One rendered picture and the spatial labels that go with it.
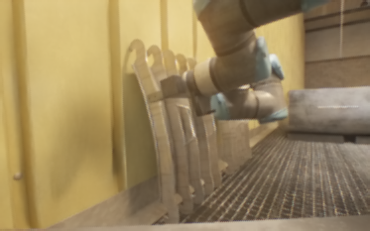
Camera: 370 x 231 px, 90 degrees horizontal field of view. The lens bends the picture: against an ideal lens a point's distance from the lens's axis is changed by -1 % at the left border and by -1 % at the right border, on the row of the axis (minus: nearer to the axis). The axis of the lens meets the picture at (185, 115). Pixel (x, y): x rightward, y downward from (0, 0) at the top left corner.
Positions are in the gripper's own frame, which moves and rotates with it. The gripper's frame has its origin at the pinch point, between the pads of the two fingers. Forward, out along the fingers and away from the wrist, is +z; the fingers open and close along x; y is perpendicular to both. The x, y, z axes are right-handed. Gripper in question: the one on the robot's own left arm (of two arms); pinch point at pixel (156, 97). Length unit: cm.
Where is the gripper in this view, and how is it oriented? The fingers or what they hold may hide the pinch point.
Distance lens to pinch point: 60.1
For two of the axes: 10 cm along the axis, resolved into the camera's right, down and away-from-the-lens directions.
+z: -8.0, 2.0, 5.6
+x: -5.6, 0.7, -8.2
